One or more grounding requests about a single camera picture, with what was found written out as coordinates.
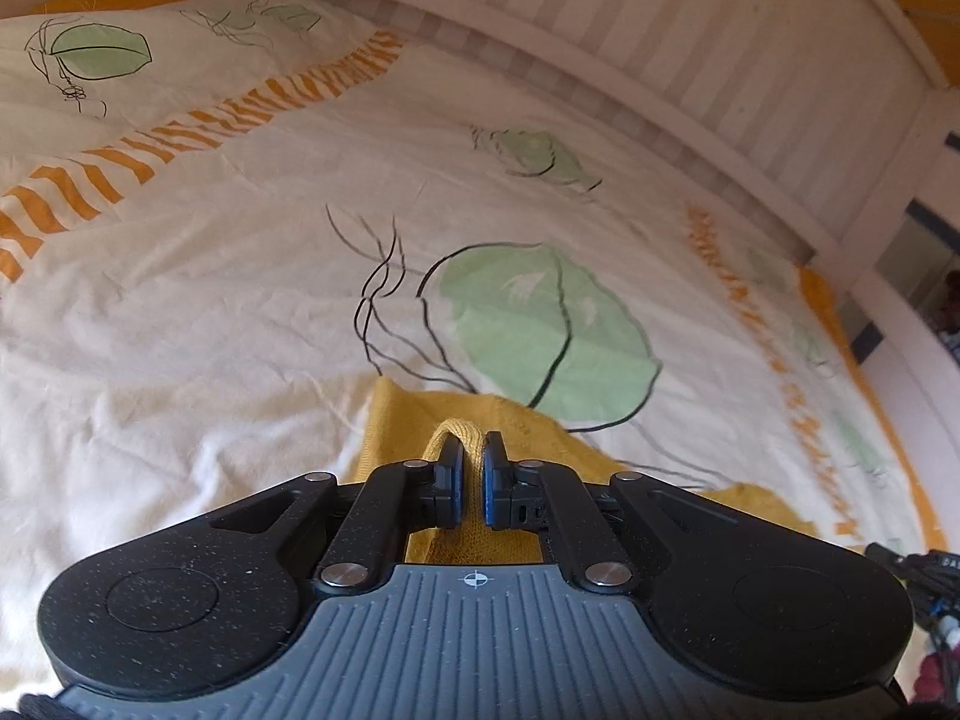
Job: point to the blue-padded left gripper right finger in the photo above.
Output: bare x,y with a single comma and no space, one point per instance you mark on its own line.
577,524

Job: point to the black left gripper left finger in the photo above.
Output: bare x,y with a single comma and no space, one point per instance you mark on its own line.
372,522

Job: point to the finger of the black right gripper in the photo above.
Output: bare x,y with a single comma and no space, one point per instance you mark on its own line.
931,582

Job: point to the yellow knitted garment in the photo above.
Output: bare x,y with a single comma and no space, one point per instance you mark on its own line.
404,425

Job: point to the dark red cloth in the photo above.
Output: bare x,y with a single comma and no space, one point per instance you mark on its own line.
937,681

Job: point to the white leaf-print duvet cover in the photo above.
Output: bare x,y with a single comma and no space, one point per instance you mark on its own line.
230,226

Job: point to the white wooden bed frame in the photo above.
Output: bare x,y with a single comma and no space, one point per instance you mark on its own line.
674,145

